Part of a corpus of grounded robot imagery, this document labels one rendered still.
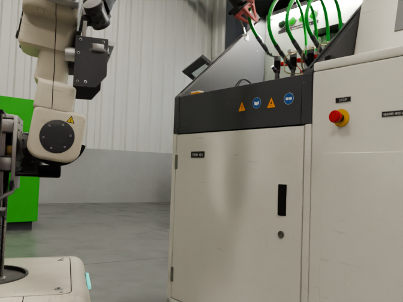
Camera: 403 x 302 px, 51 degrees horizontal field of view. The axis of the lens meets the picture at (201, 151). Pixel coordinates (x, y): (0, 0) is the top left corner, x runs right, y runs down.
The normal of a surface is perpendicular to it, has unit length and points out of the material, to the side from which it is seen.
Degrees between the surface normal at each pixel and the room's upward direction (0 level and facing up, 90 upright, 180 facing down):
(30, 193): 90
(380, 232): 90
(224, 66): 90
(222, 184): 90
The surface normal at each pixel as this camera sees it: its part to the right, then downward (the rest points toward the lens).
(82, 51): 0.30, -0.04
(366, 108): -0.75, -0.06
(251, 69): 0.65, -0.01
